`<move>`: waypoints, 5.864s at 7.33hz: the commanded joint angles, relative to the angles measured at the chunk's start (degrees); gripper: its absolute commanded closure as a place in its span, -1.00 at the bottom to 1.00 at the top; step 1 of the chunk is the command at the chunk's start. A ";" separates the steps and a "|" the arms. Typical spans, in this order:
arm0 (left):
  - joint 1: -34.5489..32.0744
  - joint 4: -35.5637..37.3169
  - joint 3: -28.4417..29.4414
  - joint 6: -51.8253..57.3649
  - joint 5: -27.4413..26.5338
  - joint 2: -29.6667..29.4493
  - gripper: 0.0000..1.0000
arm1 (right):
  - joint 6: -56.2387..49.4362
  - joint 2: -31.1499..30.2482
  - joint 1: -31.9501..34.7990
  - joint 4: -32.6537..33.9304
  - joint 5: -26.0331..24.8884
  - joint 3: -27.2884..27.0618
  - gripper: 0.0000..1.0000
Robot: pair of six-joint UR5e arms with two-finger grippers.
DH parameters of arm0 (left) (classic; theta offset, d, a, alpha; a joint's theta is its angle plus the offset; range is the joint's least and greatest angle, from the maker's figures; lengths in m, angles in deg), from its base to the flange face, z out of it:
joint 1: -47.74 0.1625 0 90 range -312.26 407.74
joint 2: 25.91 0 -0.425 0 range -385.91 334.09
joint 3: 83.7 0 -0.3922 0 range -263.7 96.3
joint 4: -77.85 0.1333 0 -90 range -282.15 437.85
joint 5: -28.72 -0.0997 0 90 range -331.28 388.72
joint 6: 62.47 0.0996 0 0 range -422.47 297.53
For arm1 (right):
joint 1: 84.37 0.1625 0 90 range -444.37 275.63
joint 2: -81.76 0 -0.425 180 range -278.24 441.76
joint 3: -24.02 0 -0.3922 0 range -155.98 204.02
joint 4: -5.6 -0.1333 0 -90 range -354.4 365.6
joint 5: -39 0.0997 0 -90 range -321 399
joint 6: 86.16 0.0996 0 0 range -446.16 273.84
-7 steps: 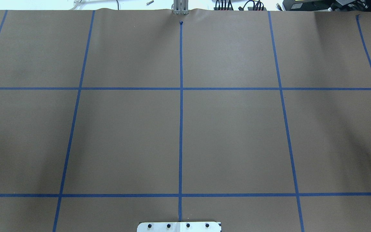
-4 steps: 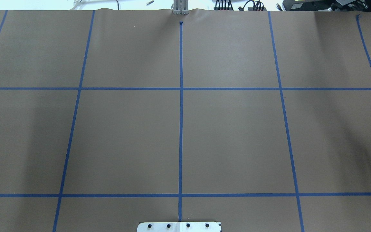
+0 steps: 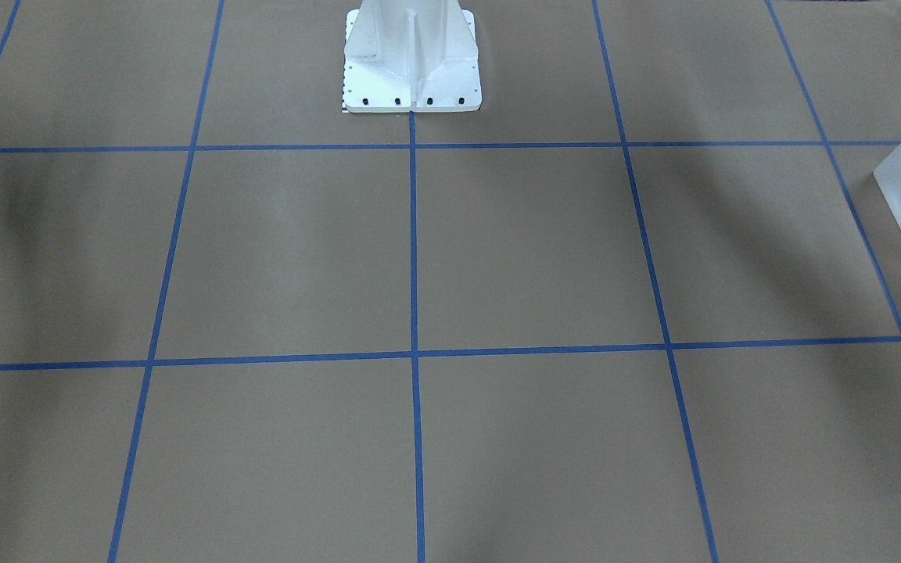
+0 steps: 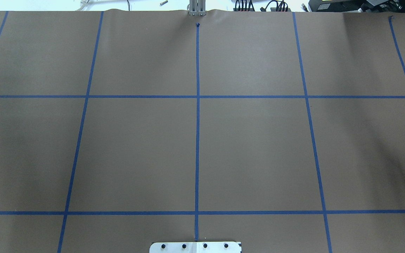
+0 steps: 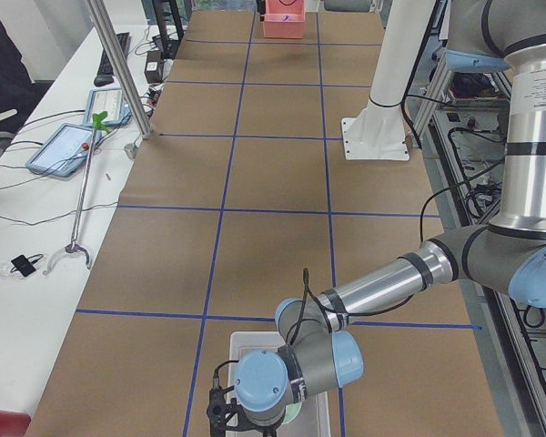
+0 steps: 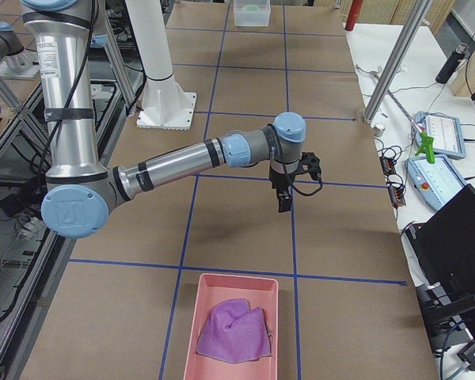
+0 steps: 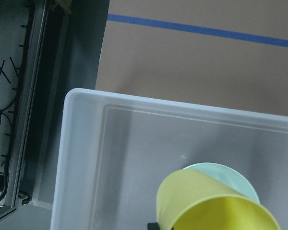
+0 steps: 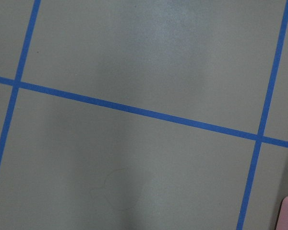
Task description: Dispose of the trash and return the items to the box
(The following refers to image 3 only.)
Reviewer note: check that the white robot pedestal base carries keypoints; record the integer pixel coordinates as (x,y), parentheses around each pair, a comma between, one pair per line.
(411,56)

